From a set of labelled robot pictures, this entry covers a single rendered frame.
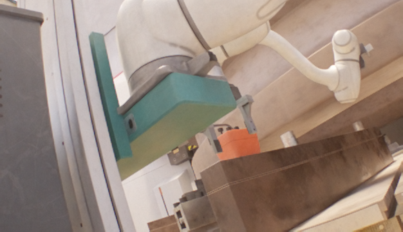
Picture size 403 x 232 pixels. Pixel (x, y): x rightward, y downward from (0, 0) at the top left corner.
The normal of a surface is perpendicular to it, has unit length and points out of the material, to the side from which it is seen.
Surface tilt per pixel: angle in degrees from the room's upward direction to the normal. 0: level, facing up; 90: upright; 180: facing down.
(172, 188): 90
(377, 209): 90
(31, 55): 90
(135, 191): 90
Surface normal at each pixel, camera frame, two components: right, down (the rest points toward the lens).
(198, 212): 0.28, -0.44
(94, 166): 0.68, -0.48
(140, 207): -0.48, -0.16
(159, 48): 0.13, -0.32
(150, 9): -0.30, -0.36
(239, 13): 0.16, 0.62
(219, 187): -0.73, 0.00
